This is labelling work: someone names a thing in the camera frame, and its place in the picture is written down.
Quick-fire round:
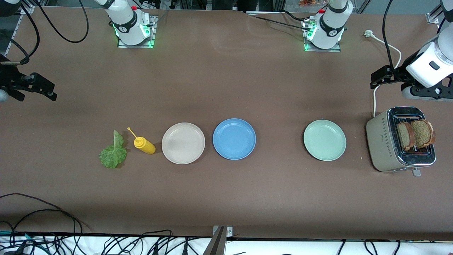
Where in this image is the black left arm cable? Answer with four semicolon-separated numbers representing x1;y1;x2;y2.
382;0;397;70

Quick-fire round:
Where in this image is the green lettuce leaf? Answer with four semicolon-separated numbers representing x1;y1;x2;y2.
99;130;128;169

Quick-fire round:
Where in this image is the orange patterned packet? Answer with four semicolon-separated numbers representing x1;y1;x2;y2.
299;0;328;8

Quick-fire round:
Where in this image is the yellow squeeze sauce bottle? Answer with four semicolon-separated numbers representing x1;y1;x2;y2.
127;127;156;155

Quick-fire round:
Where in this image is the blue round plate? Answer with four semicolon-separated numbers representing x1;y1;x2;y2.
212;118;257;161

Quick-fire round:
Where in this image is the aluminium frame rail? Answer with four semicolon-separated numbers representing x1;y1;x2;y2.
6;4;36;54
426;3;447;24

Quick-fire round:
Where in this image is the long black table cable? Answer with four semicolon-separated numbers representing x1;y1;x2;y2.
0;193;93;235

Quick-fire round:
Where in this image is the black base power cable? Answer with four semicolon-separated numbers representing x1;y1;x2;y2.
253;10;312;32

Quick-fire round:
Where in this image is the beige and chrome toaster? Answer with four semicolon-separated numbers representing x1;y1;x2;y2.
366;106;437;177

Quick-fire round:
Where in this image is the aluminium post with bracket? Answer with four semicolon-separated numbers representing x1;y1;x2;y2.
202;225;234;255

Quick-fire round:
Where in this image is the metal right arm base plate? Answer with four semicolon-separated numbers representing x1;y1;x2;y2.
117;15;158;49

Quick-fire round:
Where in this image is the beige round plate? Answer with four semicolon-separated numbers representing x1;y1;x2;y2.
161;122;206;165

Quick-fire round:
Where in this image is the light green round plate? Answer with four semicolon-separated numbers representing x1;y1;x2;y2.
303;119;347;162

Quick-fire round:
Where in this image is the brown bread slice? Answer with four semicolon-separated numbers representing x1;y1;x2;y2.
410;119;436;149
396;121;415;151

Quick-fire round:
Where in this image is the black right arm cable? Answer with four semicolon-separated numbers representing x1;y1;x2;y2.
0;4;40;66
33;0;89;44

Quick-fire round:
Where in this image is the looped black table cable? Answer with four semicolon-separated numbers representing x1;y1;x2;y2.
9;209;78;236

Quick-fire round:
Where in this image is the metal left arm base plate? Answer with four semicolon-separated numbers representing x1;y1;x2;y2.
303;18;342;53

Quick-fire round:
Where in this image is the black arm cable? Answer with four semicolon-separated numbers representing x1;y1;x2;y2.
382;0;397;70
33;0;89;44
0;4;40;66

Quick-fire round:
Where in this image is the teal cable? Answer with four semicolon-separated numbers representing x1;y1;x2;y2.
0;231;50;254

